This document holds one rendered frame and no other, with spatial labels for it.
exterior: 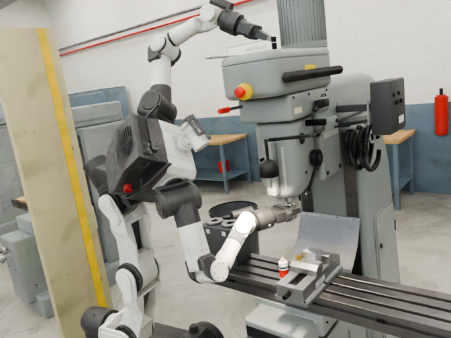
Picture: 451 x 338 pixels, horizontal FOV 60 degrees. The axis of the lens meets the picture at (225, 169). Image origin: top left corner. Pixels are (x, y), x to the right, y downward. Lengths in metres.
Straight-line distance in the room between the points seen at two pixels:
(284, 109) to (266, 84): 0.14
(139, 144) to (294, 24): 0.82
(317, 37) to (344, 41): 4.27
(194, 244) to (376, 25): 4.88
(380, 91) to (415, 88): 4.10
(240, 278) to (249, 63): 0.98
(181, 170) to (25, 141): 1.52
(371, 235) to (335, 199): 0.24
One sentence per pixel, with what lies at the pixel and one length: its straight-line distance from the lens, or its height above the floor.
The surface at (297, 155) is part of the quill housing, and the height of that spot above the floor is 1.49.
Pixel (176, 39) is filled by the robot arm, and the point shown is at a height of 2.00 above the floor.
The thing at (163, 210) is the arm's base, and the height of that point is 1.40.
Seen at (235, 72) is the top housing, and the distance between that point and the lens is 1.46.
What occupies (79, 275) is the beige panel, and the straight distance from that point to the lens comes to 3.10.
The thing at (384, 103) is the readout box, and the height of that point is 1.64.
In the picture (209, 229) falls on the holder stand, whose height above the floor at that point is 1.10.
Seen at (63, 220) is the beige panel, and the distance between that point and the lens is 2.95.
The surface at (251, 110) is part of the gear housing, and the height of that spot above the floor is 1.68.
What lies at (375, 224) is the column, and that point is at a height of 1.02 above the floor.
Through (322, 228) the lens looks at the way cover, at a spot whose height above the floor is 1.02.
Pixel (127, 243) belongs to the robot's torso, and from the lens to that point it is 1.80.
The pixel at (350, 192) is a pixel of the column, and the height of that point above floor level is 1.21.
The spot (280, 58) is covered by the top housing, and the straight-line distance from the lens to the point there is 1.41.
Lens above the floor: 1.80
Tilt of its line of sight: 12 degrees down
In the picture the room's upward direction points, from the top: 8 degrees counter-clockwise
